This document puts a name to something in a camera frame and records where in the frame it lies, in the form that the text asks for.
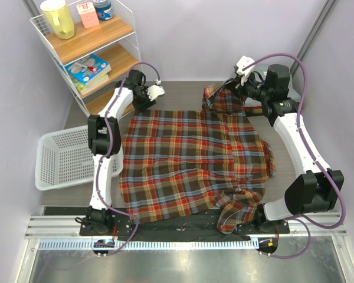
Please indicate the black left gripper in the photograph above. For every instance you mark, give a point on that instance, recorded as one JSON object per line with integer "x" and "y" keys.
{"x": 147, "y": 103}

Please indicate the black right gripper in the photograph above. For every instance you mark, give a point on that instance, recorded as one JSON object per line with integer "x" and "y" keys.
{"x": 238, "y": 88}

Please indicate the brown red plaid shirt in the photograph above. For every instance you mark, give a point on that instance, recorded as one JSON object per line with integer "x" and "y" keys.
{"x": 182, "y": 162}

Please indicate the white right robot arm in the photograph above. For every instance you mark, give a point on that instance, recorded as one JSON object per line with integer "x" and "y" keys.
{"x": 316, "y": 186}

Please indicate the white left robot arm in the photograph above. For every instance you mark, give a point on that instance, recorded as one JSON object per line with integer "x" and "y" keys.
{"x": 105, "y": 143}

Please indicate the folded grey shirt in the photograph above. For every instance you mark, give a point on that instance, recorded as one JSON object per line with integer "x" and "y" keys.
{"x": 262, "y": 69}

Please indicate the green book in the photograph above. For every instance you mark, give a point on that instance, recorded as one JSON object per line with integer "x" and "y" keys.
{"x": 85, "y": 88}

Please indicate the blue book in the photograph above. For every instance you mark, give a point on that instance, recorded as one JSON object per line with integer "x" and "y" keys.
{"x": 88, "y": 68}

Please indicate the blue white jar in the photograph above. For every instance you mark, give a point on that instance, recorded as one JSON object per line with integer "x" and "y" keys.
{"x": 103, "y": 9}

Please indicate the white plastic basket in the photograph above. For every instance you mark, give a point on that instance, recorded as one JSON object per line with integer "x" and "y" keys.
{"x": 64, "y": 159}

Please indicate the pink box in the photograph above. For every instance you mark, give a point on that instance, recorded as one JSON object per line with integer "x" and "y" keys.
{"x": 88, "y": 15}

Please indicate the yellow pitcher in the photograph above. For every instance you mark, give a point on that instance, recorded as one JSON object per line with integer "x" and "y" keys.
{"x": 58, "y": 16}

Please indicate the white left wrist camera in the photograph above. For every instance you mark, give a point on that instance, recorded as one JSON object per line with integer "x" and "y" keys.
{"x": 156, "y": 90}

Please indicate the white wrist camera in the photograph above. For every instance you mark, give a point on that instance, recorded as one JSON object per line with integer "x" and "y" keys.
{"x": 243, "y": 68}
{"x": 156, "y": 90}

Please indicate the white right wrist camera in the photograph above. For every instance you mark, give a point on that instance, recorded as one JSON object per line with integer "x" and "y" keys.
{"x": 243, "y": 68}

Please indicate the white wire wooden shelf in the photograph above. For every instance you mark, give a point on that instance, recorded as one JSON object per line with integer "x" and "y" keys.
{"x": 114, "y": 40}

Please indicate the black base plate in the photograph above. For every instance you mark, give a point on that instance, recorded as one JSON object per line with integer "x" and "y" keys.
{"x": 199, "y": 227}

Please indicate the white slotted cable duct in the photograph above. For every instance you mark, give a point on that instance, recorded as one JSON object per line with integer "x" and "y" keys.
{"x": 105, "y": 245}

